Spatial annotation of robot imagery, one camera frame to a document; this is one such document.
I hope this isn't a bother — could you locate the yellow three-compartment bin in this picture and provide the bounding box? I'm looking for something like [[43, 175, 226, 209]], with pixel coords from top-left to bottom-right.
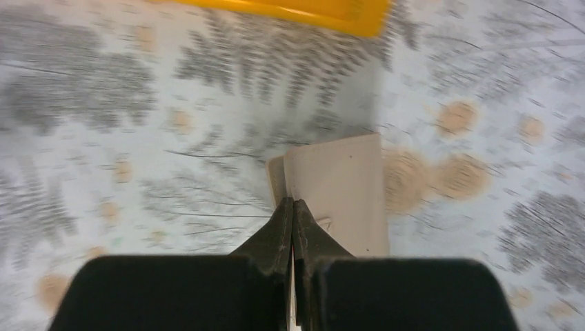
[[171, 0, 394, 37]]

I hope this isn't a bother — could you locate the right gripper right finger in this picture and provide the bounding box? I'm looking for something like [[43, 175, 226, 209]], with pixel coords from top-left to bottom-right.
[[292, 200, 355, 330]]

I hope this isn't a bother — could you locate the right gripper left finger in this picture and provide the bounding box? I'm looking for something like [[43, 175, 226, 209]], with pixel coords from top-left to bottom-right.
[[228, 197, 294, 330]]

